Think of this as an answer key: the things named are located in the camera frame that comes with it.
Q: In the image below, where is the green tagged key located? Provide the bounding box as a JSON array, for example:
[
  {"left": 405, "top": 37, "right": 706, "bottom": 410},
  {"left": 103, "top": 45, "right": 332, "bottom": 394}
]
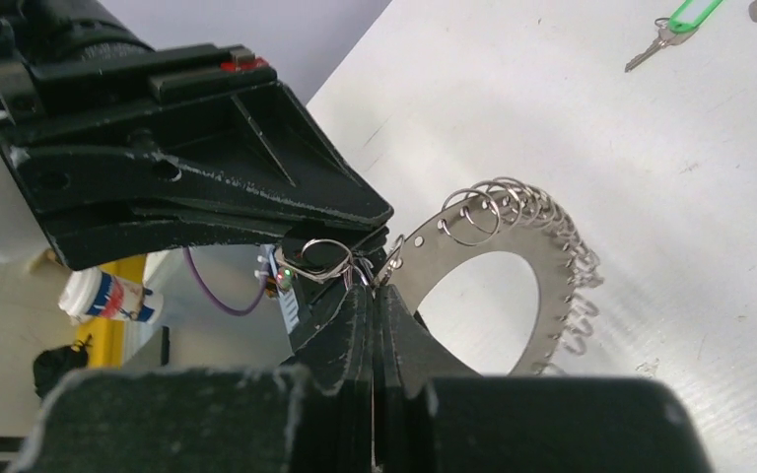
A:
[{"left": 624, "top": 0, "right": 723, "bottom": 73}]

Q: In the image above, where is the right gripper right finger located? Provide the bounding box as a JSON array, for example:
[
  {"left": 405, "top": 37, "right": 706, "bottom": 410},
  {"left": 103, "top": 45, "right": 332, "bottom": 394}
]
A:
[{"left": 375, "top": 286, "right": 712, "bottom": 472}]

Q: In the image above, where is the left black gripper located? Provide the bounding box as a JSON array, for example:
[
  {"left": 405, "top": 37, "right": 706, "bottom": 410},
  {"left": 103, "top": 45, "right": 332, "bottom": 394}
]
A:
[{"left": 0, "top": 45, "right": 392, "bottom": 270}]

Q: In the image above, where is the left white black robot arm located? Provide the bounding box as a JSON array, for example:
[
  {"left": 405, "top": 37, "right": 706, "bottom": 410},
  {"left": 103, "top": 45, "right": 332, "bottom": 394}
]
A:
[{"left": 0, "top": 1, "right": 393, "bottom": 270}]

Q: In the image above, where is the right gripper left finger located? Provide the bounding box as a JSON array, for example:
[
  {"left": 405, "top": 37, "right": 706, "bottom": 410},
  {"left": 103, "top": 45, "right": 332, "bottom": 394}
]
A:
[{"left": 8, "top": 286, "right": 373, "bottom": 472}]

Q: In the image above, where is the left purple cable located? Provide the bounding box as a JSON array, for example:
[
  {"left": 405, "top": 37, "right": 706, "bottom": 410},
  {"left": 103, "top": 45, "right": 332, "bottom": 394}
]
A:
[{"left": 182, "top": 246, "right": 272, "bottom": 318}]

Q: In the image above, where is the metal disc keyring holder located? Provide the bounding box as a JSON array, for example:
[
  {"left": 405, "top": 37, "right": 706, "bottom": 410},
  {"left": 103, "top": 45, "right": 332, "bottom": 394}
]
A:
[{"left": 376, "top": 176, "right": 602, "bottom": 375}]

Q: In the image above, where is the left controller board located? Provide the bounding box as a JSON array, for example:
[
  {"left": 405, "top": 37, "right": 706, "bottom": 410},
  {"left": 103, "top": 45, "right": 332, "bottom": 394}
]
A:
[{"left": 254, "top": 244, "right": 300, "bottom": 334}]

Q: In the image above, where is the white printed paper cup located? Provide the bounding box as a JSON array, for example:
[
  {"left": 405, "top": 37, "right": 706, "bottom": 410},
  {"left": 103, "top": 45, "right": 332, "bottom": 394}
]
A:
[{"left": 58, "top": 267, "right": 164, "bottom": 323}]

